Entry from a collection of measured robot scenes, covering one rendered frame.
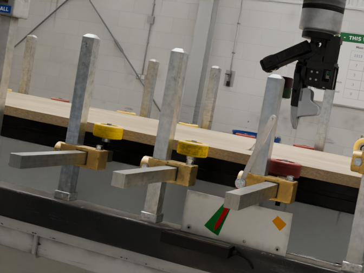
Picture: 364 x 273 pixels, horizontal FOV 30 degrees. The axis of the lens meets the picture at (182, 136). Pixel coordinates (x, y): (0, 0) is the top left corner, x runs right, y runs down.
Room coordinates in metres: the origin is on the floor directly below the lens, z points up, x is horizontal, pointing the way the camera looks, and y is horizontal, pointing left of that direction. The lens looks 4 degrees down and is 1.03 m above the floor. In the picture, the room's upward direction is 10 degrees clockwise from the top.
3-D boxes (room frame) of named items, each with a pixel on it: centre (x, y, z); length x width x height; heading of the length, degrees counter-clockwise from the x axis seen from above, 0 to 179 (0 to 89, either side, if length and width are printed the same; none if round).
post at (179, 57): (1.68, 0.04, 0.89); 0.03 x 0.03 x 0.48; 69
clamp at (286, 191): (1.59, -0.22, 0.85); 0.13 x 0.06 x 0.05; 69
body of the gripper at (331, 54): (1.48, -0.26, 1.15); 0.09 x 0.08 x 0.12; 69
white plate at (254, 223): (1.58, -0.16, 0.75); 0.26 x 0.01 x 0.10; 69
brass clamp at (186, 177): (1.67, 0.02, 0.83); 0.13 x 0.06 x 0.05; 69
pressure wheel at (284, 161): (1.65, -0.26, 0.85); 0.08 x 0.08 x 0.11
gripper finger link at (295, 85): (1.47, -0.23, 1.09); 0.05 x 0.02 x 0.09; 159
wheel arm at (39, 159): (1.66, 0.27, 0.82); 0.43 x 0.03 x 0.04; 159
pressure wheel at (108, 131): (1.85, 0.20, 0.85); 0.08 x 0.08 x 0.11
